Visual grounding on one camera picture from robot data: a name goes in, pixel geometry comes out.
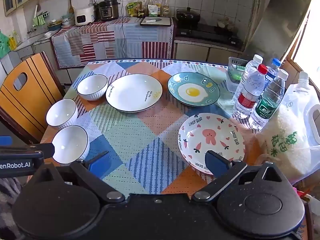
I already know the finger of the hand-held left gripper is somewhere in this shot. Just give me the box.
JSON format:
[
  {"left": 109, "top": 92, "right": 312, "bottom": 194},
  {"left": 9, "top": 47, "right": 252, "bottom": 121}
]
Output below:
[{"left": 0, "top": 142, "right": 56, "bottom": 160}]

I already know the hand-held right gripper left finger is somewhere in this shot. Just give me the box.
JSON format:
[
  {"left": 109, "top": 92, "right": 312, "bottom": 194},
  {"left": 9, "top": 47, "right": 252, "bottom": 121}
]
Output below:
[{"left": 24, "top": 151, "right": 125, "bottom": 203}]

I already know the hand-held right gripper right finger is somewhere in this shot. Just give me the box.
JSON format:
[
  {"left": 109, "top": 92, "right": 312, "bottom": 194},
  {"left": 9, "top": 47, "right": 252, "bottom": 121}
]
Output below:
[{"left": 192, "top": 150, "right": 292, "bottom": 202}]

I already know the white ribbed bowl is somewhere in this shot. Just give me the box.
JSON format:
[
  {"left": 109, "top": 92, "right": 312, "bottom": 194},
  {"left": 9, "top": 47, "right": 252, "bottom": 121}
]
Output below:
[
  {"left": 52, "top": 125, "right": 90, "bottom": 165},
  {"left": 76, "top": 74, "right": 108, "bottom": 101},
  {"left": 46, "top": 98, "right": 78, "bottom": 131}
]

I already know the pink bunny print plate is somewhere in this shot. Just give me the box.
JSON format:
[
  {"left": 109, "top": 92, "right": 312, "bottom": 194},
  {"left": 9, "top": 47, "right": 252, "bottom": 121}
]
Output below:
[{"left": 178, "top": 113, "right": 246, "bottom": 176}]

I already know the patchwork tablecloth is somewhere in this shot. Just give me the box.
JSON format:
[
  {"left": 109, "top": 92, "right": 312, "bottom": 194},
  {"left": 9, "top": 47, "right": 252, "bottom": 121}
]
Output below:
[{"left": 40, "top": 59, "right": 275, "bottom": 198}]

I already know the red cap water bottle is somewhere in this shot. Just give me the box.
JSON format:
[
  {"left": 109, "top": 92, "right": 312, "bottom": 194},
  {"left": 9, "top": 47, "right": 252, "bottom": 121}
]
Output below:
[{"left": 232, "top": 64, "right": 269, "bottom": 120}]

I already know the white plate with sun print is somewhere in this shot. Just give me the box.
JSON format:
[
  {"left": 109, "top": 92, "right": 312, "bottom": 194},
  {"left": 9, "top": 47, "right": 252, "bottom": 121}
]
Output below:
[{"left": 106, "top": 74, "right": 163, "bottom": 113}]

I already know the teal fried egg plate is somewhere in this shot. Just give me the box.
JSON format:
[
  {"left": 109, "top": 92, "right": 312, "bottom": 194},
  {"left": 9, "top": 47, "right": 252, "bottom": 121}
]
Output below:
[{"left": 167, "top": 72, "right": 221, "bottom": 106}]

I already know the green label water bottle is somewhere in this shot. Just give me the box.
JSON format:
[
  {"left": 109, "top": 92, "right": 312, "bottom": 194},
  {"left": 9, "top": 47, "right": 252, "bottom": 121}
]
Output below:
[{"left": 248, "top": 68, "right": 289, "bottom": 131}]

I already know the clear bag of rice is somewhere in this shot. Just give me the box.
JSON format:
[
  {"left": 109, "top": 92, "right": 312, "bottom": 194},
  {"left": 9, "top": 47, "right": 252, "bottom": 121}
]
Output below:
[{"left": 254, "top": 71, "right": 320, "bottom": 183}]

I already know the grey plastic basket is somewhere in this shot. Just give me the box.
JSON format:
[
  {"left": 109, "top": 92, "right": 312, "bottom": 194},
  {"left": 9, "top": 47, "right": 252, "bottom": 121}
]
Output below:
[{"left": 226, "top": 57, "right": 251, "bottom": 93}]

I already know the white cap water bottle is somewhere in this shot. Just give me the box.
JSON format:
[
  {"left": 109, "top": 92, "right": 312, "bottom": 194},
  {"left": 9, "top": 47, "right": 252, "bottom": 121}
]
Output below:
[{"left": 239, "top": 54, "right": 264, "bottom": 93}]

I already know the blue cap water bottle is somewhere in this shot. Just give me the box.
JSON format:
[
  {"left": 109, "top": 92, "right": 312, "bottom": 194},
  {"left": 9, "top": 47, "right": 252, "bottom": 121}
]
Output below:
[{"left": 264, "top": 58, "right": 283, "bottom": 87}]

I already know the lower kitchen cabinet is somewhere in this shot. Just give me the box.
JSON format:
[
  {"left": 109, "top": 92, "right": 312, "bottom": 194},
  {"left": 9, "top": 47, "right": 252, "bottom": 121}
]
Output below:
[{"left": 174, "top": 39, "right": 243, "bottom": 63}]

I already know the green plastic bag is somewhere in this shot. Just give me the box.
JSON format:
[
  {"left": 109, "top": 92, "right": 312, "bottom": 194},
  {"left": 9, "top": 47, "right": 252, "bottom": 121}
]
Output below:
[{"left": 0, "top": 31, "right": 11, "bottom": 58}]

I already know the striped patchwork counter cloth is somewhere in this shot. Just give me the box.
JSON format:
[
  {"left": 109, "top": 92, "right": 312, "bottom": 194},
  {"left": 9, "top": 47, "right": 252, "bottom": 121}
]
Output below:
[{"left": 51, "top": 17, "right": 175, "bottom": 69}]

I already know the black gas stove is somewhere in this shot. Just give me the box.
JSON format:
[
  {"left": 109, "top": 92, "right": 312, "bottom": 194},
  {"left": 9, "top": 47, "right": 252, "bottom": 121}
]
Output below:
[{"left": 175, "top": 23, "right": 244, "bottom": 50}]

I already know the green cloth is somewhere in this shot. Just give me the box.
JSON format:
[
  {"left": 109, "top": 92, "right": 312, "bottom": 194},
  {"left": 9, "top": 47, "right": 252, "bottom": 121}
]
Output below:
[{"left": 32, "top": 15, "right": 47, "bottom": 27}]

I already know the stack of dishes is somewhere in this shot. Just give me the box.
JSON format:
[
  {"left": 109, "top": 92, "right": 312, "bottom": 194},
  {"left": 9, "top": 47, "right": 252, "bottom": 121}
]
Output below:
[{"left": 61, "top": 13, "right": 76, "bottom": 28}]

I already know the white rice cooker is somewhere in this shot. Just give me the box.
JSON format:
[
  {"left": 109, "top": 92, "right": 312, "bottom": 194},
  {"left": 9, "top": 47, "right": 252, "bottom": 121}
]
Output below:
[{"left": 74, "top": 6, "right": 96, "bottom": 27}]

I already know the small cooking pot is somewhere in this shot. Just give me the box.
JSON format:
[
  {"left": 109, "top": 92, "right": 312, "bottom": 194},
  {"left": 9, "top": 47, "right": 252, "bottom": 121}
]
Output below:
[{"left": 217, "top": 17, "right": 236, "bottom": 31}]

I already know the black wok with lid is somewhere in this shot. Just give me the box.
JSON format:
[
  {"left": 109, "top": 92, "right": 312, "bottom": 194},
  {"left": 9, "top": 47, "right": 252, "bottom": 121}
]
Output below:
[{"left": 175, "top": 7, "right": 201, "bottom": 28}]

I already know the black cutting board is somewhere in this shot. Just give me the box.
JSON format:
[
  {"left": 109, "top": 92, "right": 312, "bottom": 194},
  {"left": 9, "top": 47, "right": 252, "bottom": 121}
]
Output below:
[{"left": 140, "top": 16, "right": 172, "bottom": 27}]

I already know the black pressure cooker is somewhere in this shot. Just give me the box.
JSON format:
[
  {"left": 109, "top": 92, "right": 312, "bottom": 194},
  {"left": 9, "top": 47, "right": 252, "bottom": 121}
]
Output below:
[{"left": 97, "top": 0, "right": 121, "bottom": 22}]

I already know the green seasoning packet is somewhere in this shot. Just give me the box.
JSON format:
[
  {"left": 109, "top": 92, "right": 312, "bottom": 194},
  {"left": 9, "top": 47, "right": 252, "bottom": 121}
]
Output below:
[{"left": 126, "top": 2, "right": 138, "bottom": 17}]

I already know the dark label oil bottle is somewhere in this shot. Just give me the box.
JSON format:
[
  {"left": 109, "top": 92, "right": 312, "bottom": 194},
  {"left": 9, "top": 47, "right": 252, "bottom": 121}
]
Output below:
[{"left": 136, "top": 0, "right": 146, "bottom": 18}]

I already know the black power cord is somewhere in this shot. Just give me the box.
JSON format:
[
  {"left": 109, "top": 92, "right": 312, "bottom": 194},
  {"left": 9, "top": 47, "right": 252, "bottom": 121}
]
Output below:
[{"left": 108, "top": 0, "right": 127, "bottom": 61}]

